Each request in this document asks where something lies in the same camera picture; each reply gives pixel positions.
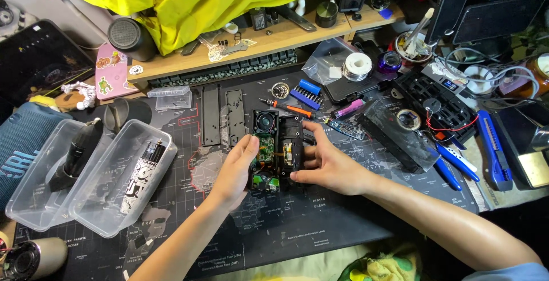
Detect blue handled pliers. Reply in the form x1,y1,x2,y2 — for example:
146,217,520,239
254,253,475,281
432,141,481,192

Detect pink cylindrical battery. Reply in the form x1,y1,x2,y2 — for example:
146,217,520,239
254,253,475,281
332,98,365,120

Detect flat black case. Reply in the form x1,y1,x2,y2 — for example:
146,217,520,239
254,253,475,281
323,68,398,104

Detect grey cable bundle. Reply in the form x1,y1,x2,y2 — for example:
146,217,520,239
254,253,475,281
442,47,541,101

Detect blue fabric speaker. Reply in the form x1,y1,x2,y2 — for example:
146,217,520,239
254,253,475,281
0,102,74,214

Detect black laptop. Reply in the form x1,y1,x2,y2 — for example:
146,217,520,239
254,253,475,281
0,19,96,107

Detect black rotary tool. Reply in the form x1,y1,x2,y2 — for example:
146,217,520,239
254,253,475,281
48,118,104,193

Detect clear plastic bag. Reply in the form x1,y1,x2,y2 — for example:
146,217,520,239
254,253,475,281
301,37,357,86

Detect amber glass jar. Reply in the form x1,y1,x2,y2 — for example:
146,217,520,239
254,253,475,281
525,52,549,98

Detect white rope toy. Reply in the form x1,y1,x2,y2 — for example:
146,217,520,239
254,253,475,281
61,81,98,110

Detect silver cylinder speaker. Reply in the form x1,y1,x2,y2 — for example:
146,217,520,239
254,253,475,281
0,237,69,281

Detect person's light blue sleeve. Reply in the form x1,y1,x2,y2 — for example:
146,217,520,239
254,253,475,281
462,262,549,281

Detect clear plastic container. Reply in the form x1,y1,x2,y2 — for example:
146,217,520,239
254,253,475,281
69,119,179,239
5,118,117,233

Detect grey folding knife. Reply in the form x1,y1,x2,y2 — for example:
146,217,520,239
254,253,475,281
274,5,318,32

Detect small white figurine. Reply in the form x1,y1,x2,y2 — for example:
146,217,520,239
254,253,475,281
287,0,307,17

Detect person's right hand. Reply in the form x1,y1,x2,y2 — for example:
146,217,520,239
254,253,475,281
289,120,375,197

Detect tape roll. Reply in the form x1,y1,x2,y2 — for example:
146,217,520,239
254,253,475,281
395,108,423,132

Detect blue screwdriver bit holder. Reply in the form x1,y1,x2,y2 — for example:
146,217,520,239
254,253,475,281
289,79,325,111

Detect black keyboard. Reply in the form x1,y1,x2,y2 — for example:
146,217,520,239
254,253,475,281
148,49,299,89

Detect cup with tools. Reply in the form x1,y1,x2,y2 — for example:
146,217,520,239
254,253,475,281
394,8,435,64

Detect dusty black housing cover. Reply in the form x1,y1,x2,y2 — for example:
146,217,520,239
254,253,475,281
357,99,441,175

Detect black cylinder speaker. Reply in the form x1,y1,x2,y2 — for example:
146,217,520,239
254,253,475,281
107,17,158,62

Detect small blue circuit board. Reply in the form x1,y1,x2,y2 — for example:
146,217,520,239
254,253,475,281
327,118,366,141

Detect person's left hand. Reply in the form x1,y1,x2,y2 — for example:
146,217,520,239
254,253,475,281
209,134,260,213

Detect small round metal tin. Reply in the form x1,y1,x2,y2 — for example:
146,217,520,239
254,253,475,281
270,81,291,100

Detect wooden desk shelf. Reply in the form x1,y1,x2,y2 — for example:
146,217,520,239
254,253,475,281
126,3,406,85

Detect black round grinder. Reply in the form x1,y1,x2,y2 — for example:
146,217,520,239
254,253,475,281
315,0,340,29

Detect pink stickered case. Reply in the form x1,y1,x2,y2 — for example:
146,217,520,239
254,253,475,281
95,43,140,101

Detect purple glass jar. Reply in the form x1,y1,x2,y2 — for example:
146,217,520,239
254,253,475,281
377,51,403,75

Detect black electronic device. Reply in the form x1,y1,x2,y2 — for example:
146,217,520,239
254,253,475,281
248,109,319,194

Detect small clear plastic box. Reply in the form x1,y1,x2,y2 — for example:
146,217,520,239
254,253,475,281
147,85,193,111

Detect green yellow cloth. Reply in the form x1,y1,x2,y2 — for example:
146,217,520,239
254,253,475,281
338,252,424,281

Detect black world map desk mat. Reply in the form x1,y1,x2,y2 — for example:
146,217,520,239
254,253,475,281
13,64,480,281

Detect red wire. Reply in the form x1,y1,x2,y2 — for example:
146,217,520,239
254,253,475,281
424,109,480,133

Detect black plastic grille tray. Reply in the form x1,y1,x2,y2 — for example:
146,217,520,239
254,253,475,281
392,68,480,143

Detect white stick with red tip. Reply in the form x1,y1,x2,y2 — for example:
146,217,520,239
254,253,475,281
36,0,109,42

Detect white solder spool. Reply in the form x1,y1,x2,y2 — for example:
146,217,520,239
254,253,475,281
341,51,374,82

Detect black white printed tool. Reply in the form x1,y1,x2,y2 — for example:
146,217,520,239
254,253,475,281
120,139,166,216

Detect blue utility knife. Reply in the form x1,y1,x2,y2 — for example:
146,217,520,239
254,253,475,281
476,109,514,192

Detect orange black screwdriver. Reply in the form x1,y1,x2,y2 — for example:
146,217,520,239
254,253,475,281
258,97,314,119

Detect brass coloured block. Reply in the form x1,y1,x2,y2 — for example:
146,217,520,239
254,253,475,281
516,151,549,188

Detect black plastic panel strip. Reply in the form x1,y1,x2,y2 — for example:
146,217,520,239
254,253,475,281
225,88,248,147
201,84,221,147

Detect black monitor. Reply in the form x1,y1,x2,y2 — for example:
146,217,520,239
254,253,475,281
424,0,549,46

